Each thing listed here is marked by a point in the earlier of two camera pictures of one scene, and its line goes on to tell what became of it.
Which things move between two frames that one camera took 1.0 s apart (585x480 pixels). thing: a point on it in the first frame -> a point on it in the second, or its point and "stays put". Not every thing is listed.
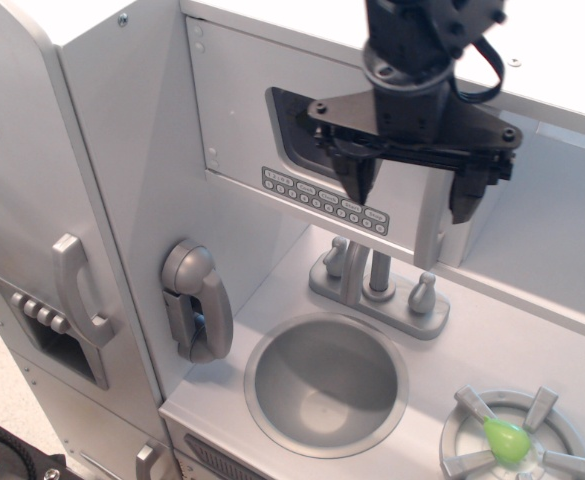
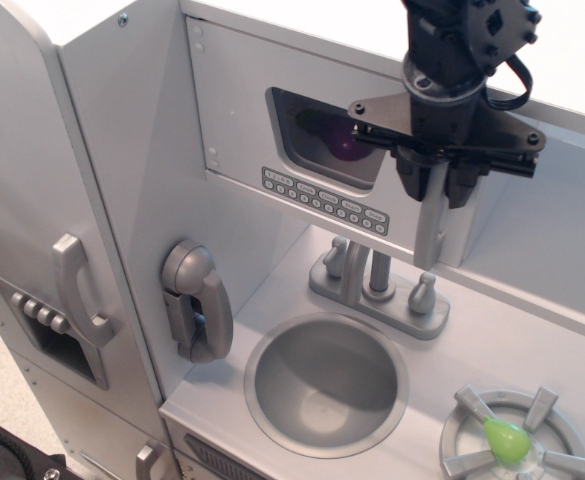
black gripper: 421,122 -> 465,130
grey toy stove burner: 557,449 stays put
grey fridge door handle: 69,259 stays put
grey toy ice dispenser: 45,326 stays put
